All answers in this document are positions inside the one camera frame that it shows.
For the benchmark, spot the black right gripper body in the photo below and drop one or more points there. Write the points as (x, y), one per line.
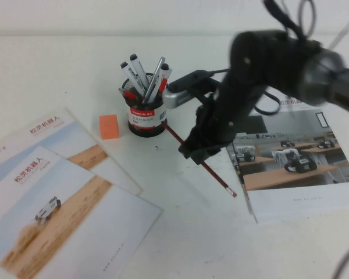
(221, 122)

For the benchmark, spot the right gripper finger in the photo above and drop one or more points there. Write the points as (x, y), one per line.
(205, 156)
(186, 149)

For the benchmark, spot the red pencil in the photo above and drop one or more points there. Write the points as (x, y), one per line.
(218, 180)

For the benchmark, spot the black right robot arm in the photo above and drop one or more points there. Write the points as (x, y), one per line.
(264, 58)

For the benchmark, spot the black mesh pen holder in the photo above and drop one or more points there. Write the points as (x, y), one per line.
(146, 128)

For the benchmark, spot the classroom cover brochure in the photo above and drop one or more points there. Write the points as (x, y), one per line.
(232, 160)
(293, 203)

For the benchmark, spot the white marker black cap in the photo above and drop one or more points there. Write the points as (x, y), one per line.
(131, 76)
(164, 72)
(138, 68)

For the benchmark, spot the red capped marker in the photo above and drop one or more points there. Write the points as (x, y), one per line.
(128, 94)

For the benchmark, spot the orange foam block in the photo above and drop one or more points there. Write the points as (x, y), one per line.
(108, 128)

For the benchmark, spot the desert cover brochure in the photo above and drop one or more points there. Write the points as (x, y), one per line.
(75, 218)
(75, 136)

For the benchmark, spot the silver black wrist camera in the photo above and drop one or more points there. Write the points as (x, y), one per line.
(177, 98)

